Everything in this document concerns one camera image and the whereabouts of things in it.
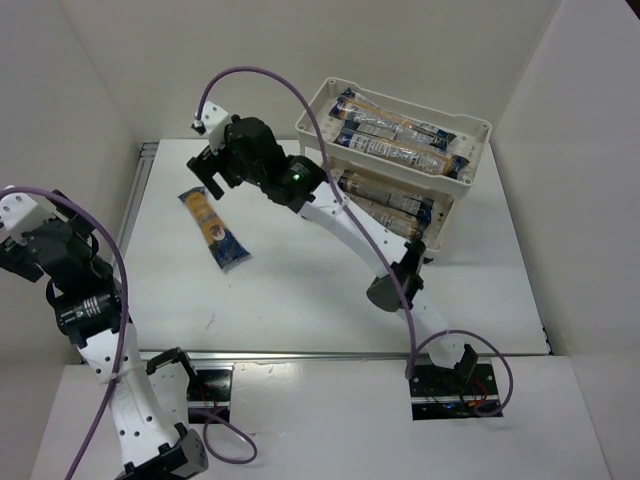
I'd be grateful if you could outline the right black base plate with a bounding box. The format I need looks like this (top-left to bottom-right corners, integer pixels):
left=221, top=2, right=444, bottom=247
left=409, top=363, right=501, bottom=421

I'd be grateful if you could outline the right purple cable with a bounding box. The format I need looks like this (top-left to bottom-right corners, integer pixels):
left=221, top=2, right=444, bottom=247
left=195, top=67, right=515, bottom=417

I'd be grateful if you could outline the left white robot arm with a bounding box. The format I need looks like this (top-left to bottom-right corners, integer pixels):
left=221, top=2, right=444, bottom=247
left=1, top=210, right=209, bottom=479

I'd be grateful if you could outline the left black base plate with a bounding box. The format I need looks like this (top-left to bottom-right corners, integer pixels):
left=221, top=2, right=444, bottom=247
left=187, top=365, right=233, bottom=424

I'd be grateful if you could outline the yellow blue spaghetti bag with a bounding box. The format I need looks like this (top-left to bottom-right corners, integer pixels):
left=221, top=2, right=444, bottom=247
left=178, top=187, right=251, bottom=271

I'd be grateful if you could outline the purple cable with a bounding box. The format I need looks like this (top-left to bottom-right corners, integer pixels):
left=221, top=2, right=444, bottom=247
left=0, top=185, right=259, bottom=480
left=195, top=67, right=515, bottom=417

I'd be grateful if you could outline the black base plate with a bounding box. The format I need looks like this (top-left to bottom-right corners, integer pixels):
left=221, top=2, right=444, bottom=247
left=409, top=363, right=501, bottom=421
left=187, top=365, right=233, bottom=424

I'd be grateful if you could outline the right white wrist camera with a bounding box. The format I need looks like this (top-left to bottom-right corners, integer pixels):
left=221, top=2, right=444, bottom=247
left=191, top=101, right=231, bottom=152

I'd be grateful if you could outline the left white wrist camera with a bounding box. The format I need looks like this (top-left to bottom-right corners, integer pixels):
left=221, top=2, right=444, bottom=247
left=1, top=193, right=53, bottom=245

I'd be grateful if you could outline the aluminium table frame rail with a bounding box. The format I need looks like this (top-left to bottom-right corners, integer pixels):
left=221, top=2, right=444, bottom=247
left=79, top=141, right=551, bottom=365

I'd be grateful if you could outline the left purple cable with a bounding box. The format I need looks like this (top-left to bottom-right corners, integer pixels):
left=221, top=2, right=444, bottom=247
left=0, top=185, right=259, bottom=480

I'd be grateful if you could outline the long yellow spaghetti bag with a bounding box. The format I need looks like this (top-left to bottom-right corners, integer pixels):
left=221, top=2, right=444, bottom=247
left=332, top=169, right=433, bottom=216

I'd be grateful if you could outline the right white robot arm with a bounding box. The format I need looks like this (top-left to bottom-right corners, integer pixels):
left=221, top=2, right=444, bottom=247
left=187, top=114, right=478, bottom=389

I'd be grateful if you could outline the white two-tier shelf cart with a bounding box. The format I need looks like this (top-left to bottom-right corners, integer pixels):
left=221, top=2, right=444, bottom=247
left=295, top=77, right=492, bottom=260

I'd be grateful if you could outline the label-side blue spaghetti bag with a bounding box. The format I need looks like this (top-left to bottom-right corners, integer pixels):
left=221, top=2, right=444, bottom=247
left=349, top=195, right=431, bottom=240

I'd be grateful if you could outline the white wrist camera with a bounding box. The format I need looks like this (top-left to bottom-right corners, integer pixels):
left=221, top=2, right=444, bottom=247
left=191, top=101, right=231, bottom=152
left=1, top=193, right=53, bottom=245

